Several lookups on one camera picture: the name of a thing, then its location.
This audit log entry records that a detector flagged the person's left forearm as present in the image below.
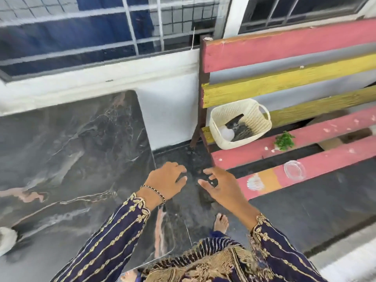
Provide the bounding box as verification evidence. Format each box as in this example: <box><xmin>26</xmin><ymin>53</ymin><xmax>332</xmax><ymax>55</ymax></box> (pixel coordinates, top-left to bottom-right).
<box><xmin>51</xmin><ymin>192</ymin><xmax>166</xmax><ymax>282</ymax></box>

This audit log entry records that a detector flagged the white spray bottle black trigger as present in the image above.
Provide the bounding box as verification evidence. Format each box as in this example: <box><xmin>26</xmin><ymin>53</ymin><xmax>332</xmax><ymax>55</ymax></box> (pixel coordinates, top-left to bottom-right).
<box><xmin>219</xmin><ymin>114</ymin><xmax>245</xmax><ymax>142</ymax></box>

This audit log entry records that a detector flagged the white gold-patterned cup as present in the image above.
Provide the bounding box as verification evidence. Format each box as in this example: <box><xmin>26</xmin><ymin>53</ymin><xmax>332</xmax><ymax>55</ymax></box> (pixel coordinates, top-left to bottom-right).
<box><xmin>0</xmin><ymin>227</ymin><xmax>18</xmax><ymax>257</ymax></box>

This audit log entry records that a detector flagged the small green potted plant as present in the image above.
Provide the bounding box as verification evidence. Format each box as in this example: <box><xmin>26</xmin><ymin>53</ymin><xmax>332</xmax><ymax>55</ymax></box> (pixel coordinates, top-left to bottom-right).
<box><xmin>271</xmin><ymin>131</ymin><xmax>296</xmax><ymax>152</ymax></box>

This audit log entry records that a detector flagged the person's right hand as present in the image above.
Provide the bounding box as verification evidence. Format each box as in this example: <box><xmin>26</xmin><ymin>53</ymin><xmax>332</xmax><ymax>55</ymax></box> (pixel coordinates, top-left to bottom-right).
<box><xmin>197</xmin><ymin>166</ymin><xmax>261</xmax><ymax>231</ymax></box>

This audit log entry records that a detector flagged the person's right forearm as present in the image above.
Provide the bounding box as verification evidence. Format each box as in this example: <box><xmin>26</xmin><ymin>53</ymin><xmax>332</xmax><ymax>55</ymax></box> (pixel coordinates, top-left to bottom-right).
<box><xmin>249</xmin><ymin>214</ymin><xmax>327</xmax><ymax>282</ymax></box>

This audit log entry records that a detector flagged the person's left hand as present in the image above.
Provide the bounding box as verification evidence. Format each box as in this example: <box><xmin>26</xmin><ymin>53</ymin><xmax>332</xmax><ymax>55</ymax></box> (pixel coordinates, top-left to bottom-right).
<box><xmin>144</xmin><ymin>161</ymin><xmax>188</xmax><ymax>210</ymax></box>

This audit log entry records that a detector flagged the cream perforated plastic basket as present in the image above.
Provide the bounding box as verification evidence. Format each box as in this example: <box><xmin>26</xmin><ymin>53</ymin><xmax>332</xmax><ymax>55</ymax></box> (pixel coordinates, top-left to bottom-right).
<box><xmin>209</xmin><ymin>98</ymin><xmax>273</xmax><ymax>150</ymax></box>

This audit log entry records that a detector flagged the grey checkered cleaning cloth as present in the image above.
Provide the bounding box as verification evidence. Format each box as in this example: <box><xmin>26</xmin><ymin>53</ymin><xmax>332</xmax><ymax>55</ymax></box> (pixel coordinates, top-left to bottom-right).
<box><xmin>232</xmin><ymin>119</ymin><xmax>257</xmax><ymax>141</ymax></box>

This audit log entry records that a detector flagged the clear glass ashtray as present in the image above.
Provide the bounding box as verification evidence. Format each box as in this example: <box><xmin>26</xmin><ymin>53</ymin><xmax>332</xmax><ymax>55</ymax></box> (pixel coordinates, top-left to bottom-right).
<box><xmin>283</xmin><ymin>160</ymin><xmax>307</xmax><ymax>182</ymax></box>

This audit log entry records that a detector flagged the brown cardboard piece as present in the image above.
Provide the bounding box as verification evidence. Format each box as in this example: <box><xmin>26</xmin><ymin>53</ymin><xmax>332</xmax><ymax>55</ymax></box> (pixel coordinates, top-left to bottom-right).
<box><xmin>305</xmin><ymin>110</ymin><xmax>374</xmax><ymax>152</ymax></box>

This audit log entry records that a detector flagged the pink and yellow wooden bench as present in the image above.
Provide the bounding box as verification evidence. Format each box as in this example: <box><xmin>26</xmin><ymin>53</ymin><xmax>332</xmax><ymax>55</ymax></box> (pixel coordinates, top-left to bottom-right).
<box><xmin>190</xmin><ymin>19</ymin><xmax>376</xmax><ymax>201</ymax></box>

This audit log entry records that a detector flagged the person's bare foot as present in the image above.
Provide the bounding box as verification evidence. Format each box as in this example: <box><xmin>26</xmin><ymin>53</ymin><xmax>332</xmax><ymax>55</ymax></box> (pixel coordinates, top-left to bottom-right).
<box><xmin>213</xmin><ymin>213</ymin><xmax>230</xmax><ymax>235</ymax></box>
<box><xmin>120</xmin><ymin>268</ymin><xmax>140</xmax><ymax>282</ymax></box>

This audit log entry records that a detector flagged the navy gold embroidered dress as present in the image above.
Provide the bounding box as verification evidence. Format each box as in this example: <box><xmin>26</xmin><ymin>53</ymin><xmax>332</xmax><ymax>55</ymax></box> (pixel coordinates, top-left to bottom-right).
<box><xmin>138</xmin><ymin>231</ymin><xmax>275</xmax><ymax>282</ymax></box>

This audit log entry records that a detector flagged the dark marble table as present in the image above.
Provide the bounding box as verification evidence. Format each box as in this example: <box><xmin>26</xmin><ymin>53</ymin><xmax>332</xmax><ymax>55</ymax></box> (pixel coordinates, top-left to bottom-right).
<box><xmin>0</xmin><ymin>90</ymin><xmax>170</xmax><ymax>282</ymax></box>

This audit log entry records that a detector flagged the black and gold beaded bracelet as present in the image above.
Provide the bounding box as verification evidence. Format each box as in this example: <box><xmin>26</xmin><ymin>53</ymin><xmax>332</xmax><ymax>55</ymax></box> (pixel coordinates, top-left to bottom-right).
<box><xmin>140</xmin><ymin>184</ymin><xmax>167</xmax><ymax>206</ymax></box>

